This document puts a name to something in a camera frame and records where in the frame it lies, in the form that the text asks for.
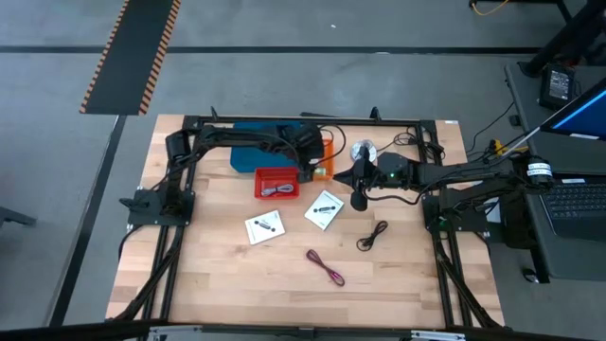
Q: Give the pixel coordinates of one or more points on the white flat product box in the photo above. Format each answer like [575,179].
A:
[265,227]

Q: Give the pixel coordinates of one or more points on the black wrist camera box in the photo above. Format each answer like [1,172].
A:
[393,160]

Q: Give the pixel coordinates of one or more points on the red slotted plastic bin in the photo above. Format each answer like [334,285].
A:
[277,171]

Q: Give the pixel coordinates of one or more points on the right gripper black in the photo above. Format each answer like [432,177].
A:
[361,189]

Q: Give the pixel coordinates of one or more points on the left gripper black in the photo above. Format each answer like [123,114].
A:
[308,138]

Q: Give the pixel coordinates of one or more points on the silvery white round roll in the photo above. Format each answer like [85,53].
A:
[354,151]

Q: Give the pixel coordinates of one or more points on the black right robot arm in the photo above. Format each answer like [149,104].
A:
[454,173]

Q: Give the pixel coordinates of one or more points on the teal plastic bin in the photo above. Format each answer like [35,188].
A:
[246,161]

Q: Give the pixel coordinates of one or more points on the black laptop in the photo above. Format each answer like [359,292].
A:
[577,203]

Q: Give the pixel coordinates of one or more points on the grey side desk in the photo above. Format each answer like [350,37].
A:
[530,118]

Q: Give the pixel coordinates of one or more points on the computer monitor with blue screen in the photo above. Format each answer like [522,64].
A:
[587,113]

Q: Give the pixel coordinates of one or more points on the black computer mouse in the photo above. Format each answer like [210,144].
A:
[530,275]

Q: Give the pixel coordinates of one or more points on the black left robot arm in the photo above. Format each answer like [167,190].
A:
[237,137]

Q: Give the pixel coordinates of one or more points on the orange slotted plastic bin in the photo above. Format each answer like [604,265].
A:
[330,161]

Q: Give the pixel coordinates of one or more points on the black power adapter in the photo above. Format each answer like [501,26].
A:
[558,85]

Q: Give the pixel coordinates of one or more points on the black stand leg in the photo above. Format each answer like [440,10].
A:
[563,38]

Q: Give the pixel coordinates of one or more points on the white box with green side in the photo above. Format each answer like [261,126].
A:
[324,209]

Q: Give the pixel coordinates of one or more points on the black aluminium table frame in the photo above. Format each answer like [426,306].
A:
[331,120]

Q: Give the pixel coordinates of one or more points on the black front rig bar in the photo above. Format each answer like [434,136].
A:
[303,332]

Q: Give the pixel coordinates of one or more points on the hazard striped black floor mat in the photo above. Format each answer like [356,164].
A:
[128,57]

